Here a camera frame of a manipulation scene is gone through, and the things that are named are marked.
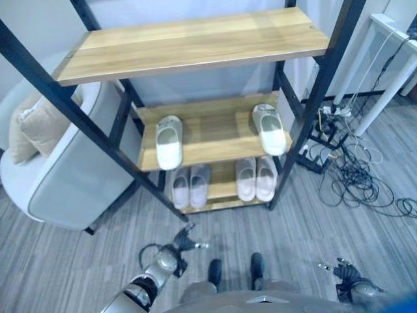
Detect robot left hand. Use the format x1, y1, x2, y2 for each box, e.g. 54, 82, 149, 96
173, 222, 209, 252

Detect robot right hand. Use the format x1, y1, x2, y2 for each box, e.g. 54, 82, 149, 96
317, 257, 362, 286

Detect small wooden rack shelf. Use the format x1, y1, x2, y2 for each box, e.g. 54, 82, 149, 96
167, 159, 271, 215

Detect medium wooden rack shelf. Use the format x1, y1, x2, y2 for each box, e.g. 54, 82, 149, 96
136, 92, 293, 172

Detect large wooden rack shelf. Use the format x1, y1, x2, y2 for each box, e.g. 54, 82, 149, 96
53, 7, 331, 87

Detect pale pink slipper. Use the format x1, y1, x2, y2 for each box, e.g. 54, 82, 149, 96
235, 156, 257, 202
189, 164, 211, 209
255, 155, 279, 202
171, 168, 191, 210

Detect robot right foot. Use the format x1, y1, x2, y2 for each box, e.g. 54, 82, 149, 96
250, 252, 265, 290

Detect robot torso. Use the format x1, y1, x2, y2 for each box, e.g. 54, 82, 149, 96
161, 279, 362, 313

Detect pale green slipper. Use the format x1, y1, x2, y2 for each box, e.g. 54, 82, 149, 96
155, 115, 184, 171
252, 104, 288, 157

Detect light grey armchair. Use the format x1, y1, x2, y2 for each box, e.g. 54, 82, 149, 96
0, 54, 145, 236

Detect white power strip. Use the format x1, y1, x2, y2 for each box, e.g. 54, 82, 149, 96
331, 106, 353, 118

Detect white table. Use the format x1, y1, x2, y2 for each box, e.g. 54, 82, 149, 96
333, 12, 417, 137

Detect beige cushion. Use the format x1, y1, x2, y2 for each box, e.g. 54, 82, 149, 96
8, 91, 83, 166

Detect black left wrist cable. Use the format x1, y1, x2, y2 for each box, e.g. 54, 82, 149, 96
137, 243, 164, 272

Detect tangled black floor cables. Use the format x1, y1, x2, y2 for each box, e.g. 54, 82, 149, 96
317, 138, 417, 218

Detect white floor cable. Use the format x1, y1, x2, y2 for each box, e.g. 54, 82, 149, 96
353, 135, 384, 164

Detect white hanging cable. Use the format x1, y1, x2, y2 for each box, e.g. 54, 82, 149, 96
348, 28, 397, 113

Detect black metal rack frame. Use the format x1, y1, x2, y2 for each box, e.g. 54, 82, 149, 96
0, 0, 367, 223

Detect black hanging cable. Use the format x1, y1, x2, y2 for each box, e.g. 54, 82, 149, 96
376, 35, 414, 102

